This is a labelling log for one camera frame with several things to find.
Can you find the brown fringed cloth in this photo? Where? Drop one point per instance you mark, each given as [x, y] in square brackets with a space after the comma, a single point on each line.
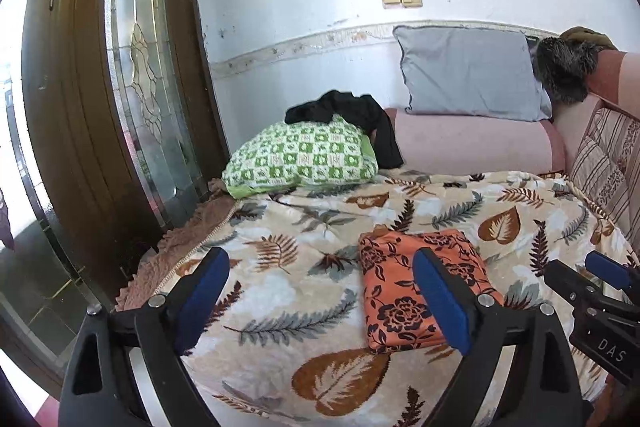
[190, 232]

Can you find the wooden door with glass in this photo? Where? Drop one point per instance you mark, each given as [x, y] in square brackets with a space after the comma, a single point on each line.
[75, 107]

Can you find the grey pillow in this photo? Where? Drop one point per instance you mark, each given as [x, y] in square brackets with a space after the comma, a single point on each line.
[470, 72]

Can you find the green checked pillow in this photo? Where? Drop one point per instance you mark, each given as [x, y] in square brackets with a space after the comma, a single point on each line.
[300, 157]

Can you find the beige leaf-print blanket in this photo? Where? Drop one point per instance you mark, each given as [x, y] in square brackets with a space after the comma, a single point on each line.
[300, 282]

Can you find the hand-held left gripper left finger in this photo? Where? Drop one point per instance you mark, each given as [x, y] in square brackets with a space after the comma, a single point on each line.
[200, 302]

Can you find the orange floral garment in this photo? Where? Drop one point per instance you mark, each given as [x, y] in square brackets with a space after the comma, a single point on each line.
[395, 287]

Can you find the black cloth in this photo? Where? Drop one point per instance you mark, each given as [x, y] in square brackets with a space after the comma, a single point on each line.
[350, 104]

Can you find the olive brown jacket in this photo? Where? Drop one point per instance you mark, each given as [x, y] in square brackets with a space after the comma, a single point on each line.
[585, 36]

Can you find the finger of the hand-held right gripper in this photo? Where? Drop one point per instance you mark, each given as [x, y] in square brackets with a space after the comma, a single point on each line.
[565, 279]
[607, 269]

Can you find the small striped cushion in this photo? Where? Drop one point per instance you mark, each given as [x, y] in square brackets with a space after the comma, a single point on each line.
[595, 177]

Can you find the large striped sofa cushion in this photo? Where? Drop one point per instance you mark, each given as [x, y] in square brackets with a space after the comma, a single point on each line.
[625, 132]

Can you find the dark furry cushion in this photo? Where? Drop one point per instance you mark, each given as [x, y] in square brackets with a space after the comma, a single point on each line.
[565, 67]

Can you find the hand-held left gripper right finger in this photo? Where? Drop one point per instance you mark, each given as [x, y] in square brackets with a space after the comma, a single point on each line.
[442, 302]

